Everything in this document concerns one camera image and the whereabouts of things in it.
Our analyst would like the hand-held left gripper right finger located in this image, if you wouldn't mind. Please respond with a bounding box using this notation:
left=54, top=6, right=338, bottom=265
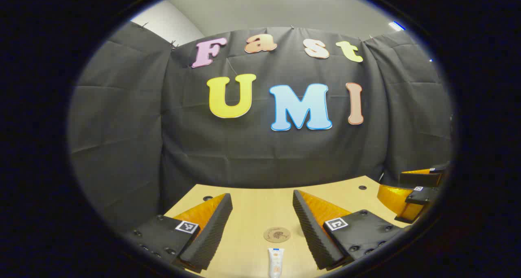
left=292, top=189, right=412, bottom=271

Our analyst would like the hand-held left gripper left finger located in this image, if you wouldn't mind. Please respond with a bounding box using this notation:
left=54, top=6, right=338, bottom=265
left=122, top=193, right=233, bottom=274

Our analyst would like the round cork coaster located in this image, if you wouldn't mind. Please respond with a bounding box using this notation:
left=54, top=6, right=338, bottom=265
left=263, top=227, right=291, bottom=243

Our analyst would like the white toothpaste tube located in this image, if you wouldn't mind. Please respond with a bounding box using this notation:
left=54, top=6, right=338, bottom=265
left=268, top=247, right=285, bottom=278

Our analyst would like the light wooden desktop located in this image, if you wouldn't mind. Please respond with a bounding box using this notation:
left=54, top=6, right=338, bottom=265
left=163, top=175, right=412, bottom=278

